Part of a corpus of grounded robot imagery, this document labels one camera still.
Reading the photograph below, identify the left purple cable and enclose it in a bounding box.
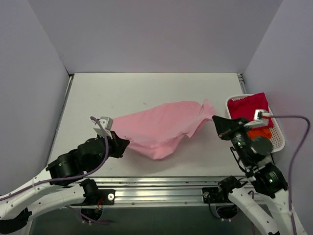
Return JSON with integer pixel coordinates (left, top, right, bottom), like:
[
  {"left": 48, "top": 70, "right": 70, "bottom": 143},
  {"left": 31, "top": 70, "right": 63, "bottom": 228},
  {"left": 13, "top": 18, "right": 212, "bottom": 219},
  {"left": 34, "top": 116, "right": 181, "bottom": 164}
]
[{"left": 0, "top": 116, "right": 110, "bottom": 225}]

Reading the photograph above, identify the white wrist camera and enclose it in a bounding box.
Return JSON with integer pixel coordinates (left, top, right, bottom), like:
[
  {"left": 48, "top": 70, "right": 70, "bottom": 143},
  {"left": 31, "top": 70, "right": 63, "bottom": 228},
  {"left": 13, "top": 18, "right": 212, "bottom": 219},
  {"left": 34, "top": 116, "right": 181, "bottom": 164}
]
[
  {"left": 90, "top": 117, "right": 113, "bottom": 137},
  {"left": 244, "top": 109, "right": 271, "bottom": 129}
]

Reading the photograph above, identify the magenta t shirt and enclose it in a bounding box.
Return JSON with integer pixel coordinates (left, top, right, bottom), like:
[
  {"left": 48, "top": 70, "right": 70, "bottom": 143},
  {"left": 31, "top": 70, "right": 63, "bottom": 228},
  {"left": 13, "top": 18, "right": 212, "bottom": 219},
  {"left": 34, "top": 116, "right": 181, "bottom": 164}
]
[{"left": 226, "top": 93, "right": 269, "bottom": 121}]

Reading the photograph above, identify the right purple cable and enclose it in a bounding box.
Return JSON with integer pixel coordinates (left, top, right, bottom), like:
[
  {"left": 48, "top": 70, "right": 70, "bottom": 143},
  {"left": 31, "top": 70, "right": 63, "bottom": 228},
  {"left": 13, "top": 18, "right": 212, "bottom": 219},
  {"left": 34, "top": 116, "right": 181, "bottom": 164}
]
[{"left": 263, "top": 114, "right": 311, "bottom": 235}]

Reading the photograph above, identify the orange t shirt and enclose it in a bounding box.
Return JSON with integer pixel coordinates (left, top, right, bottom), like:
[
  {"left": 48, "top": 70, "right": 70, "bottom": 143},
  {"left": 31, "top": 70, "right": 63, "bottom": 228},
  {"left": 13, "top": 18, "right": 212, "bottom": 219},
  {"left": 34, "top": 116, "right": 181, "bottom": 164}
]
[{"left": 248, "top": 128, "right": 272, "bottom": 140}]

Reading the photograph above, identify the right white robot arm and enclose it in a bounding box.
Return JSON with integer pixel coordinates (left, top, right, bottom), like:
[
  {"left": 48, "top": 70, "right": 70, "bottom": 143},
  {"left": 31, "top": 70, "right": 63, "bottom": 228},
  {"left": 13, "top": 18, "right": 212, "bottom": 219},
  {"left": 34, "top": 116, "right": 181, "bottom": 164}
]
[{"left": 212, "top": 109, "right": 307, "bottom": 235}]

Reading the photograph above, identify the aluminium mounting rail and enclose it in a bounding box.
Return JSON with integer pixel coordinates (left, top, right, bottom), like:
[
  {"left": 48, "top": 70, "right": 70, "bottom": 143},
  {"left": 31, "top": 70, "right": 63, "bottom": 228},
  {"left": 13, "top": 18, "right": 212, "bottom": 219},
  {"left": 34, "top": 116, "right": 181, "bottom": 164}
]
[{"left": 61, "top": 176, "right": 257, "bottom": 209}]

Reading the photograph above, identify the purple cable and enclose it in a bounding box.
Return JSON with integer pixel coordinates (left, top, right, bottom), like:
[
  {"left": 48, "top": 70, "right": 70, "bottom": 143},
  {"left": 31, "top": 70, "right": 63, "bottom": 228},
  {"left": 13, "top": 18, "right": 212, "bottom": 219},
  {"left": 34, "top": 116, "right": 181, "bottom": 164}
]
[
  {"left": 263, "top": 114, "right": 311, "bottom": 235},
  {"left": 0, "top": 116, "right": 110, "bottom": 225}
]

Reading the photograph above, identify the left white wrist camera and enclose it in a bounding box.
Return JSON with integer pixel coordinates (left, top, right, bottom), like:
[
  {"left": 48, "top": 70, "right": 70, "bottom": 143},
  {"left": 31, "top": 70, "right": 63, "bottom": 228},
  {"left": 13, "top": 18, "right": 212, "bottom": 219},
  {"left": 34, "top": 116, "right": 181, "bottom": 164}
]
[{"left": 90, "top": 117, "right": 113, "bottom": 137}]

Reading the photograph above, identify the pink t shirt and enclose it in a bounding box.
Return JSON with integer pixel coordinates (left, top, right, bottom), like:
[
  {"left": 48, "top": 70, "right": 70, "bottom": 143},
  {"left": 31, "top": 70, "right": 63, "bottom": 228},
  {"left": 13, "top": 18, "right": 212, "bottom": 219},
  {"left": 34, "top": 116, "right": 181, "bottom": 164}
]
[{"left": 112, "top": 100, "right": 216, "bottom": 160}]

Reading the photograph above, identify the white plastic basket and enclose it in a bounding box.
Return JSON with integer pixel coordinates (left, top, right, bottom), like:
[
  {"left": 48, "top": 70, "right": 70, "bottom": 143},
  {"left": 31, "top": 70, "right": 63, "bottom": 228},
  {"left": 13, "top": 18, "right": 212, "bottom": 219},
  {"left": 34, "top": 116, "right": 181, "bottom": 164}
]
[{"left": 225, "top": 94, "right": 285, "bottom": 153}]

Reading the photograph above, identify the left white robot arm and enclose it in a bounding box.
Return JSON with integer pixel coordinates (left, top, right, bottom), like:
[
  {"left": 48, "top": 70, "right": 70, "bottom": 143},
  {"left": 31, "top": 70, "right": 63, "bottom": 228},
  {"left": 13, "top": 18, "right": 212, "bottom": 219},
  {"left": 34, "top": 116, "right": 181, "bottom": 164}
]
[{"left": 0, "top": 131, "right": 130, "bottom": 234}]

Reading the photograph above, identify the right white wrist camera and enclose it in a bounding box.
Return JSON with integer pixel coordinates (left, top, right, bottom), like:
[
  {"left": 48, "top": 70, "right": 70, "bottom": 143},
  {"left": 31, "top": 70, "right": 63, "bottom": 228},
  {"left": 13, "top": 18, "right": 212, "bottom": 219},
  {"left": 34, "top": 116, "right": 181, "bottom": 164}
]
[{"left": 244, "top": 109, "right": 271, "bottom": 129}]

